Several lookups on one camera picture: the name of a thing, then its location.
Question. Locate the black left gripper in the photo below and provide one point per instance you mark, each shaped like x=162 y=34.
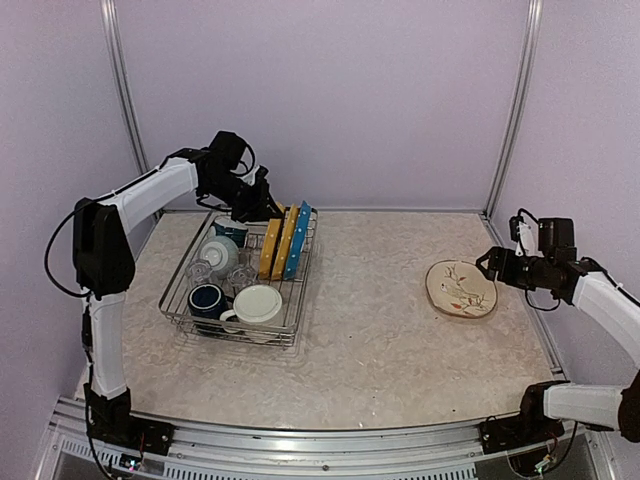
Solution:
x=260 y=210

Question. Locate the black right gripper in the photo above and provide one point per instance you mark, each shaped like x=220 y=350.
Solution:
x=505 y=271

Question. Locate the yellow polka-dot plate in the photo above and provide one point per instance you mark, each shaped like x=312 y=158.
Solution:
x=269 y=247
x=277 y=272

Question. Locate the cream bird-pattern plate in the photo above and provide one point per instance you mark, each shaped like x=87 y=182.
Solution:
x=459 y=289

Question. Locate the blue polka-dot plate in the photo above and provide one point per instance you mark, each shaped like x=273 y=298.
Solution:
x=297 y=242

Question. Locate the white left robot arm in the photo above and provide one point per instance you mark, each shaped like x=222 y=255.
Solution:
x=101 y=253

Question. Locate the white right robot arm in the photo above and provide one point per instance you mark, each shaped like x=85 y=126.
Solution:
x=548 y=260

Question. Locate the teal white mug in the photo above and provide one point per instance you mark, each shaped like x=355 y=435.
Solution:
x=236 y=231

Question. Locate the pale green ribbed bowl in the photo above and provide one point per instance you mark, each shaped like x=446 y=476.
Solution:
x=221 y=253

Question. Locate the clear glass cup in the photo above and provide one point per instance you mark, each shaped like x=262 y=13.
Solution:
x=200 y=272
x=241 y=277

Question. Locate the dark blue mug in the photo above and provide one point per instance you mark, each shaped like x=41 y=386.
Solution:
x=208 y=301

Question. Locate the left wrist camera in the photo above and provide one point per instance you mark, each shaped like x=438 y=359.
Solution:
x=256 y=176

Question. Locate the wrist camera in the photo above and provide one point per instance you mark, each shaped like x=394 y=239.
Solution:
x=521 y=233
x=256 y=176

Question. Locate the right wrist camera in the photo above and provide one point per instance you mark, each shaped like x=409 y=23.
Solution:
x=521 y=233

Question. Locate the metal wire dish rack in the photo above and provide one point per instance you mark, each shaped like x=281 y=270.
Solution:
x=174 y=302

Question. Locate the right aluminium frame post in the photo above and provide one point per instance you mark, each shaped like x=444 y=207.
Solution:
x=517 y=108

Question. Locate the aluminium frame post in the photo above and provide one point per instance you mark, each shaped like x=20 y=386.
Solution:
x=517 y=108
x=115 y=50

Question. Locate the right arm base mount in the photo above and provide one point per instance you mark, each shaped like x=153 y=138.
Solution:
x=529 y=426

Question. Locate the left aluminium frame post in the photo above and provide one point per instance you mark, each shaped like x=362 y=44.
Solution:
x=115 y=50

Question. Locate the aluminium front rail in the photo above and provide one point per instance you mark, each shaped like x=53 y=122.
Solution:
x=204 y=450

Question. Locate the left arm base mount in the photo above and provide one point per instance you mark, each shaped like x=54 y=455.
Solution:
x=111 y=421

